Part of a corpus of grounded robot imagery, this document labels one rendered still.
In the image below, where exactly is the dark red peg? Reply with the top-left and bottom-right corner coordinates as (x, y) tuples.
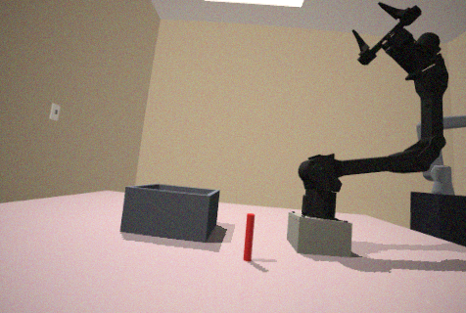
(244, 213), (255, 261)

